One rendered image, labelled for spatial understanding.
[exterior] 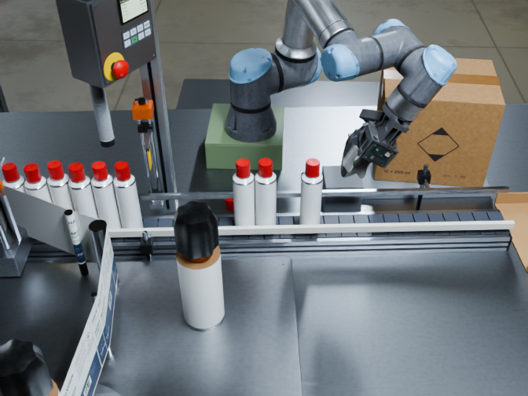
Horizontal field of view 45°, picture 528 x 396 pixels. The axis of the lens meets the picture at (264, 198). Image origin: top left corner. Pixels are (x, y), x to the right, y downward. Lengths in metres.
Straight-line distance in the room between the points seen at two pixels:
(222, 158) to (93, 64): 0.61
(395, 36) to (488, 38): 3.40
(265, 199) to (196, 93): 0.82
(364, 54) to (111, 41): 0.52
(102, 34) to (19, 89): 2.88
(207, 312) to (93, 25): 0.62
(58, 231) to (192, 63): 2.85
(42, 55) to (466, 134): 3.35
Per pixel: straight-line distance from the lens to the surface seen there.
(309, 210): 1.53
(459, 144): 1.76
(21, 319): 1.49
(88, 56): 1.37
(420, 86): 1.35
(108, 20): 1.35
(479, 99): 1.72
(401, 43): 1.39
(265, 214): 1.54
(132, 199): 1.53
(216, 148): 1.83
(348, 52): 1.32
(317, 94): 2.23
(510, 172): 1.98
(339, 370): 1.39
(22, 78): 4.32
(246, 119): 1.80
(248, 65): 1.74
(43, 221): 1.54
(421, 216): 1.68
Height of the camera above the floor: 1.96
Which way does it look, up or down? 40 degrees down
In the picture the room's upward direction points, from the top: straight up
